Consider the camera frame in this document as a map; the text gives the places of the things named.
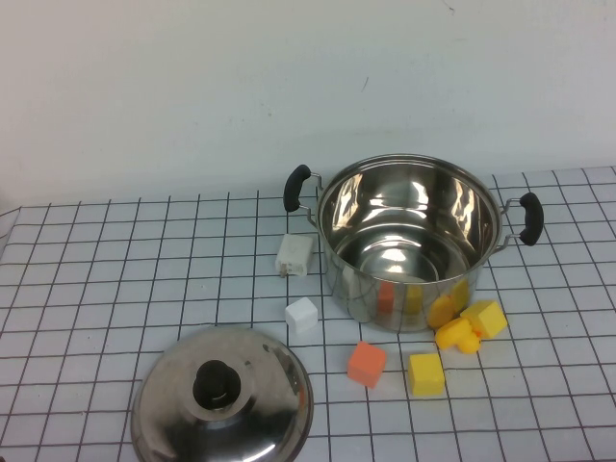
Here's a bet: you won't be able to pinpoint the stainless steel lid black knob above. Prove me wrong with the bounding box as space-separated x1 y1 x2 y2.
130 325 315 462

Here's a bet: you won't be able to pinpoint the white charger plug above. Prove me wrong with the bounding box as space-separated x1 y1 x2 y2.
273 232 317 279

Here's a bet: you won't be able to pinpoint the white foam cube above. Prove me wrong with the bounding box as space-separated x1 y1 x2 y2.
284 296 320 335

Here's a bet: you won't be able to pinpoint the orange foam cube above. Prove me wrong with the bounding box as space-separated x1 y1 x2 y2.
346 341 388 389

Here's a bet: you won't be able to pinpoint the yellow rubber duck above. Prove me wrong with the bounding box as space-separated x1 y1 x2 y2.
434 317 484 356

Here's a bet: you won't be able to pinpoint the yellow foam cube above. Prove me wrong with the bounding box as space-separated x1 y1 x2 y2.
408 352 447 398
460 299 509 340

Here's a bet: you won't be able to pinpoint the stainless steel pot black handles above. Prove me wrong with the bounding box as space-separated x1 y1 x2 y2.
282 153 546 334

